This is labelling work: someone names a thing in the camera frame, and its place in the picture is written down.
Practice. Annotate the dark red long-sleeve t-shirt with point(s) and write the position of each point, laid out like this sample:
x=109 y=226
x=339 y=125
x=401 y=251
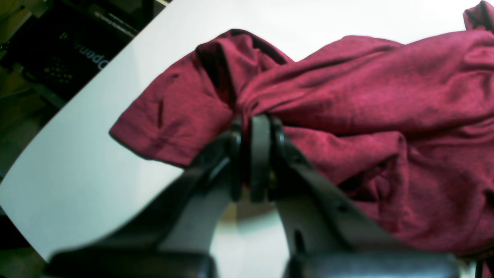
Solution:
x=405 y=130

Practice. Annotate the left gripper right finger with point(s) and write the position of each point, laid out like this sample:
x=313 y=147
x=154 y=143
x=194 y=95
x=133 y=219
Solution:
x=327 y=235

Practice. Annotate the black OpenArm labelled case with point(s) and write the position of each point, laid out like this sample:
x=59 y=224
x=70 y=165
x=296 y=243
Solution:
x=61 y=45

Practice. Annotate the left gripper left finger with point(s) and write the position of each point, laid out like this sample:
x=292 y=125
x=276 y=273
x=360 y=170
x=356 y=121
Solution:
x=171 y=237

